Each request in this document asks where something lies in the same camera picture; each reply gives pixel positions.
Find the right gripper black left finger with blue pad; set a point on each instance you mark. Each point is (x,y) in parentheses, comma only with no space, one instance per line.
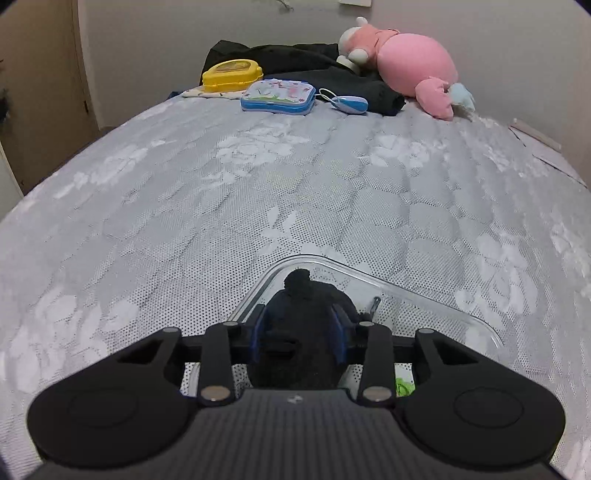
(225,345)

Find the grey patterned mattress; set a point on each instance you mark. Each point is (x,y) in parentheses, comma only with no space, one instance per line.
(172,218)

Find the clear glass container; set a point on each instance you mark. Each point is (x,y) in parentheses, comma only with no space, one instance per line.
(399,309)

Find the pink plush toy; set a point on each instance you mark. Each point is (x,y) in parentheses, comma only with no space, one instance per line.
(413,65)

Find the green pink pencil case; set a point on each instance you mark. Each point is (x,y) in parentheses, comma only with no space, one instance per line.
(404,388)

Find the blue toy mouse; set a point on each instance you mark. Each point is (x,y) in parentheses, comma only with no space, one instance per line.
(351,105)

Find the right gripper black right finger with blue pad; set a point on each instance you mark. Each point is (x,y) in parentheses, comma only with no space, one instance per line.
(370,345)

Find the paper sheets on bed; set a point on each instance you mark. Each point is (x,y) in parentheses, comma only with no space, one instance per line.
(544,148)

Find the blue white toy tablet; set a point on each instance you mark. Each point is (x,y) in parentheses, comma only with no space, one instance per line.
(279,96)

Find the white wall device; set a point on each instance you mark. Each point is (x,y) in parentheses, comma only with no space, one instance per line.
(357,3)

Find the black clothing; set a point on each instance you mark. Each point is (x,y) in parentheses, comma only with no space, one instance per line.
(316,64)

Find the patterned cloth under box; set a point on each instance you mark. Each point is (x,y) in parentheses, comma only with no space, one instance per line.
(199,92)

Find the small yellow lunch box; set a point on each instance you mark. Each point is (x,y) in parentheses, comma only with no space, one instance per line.
(231,76)

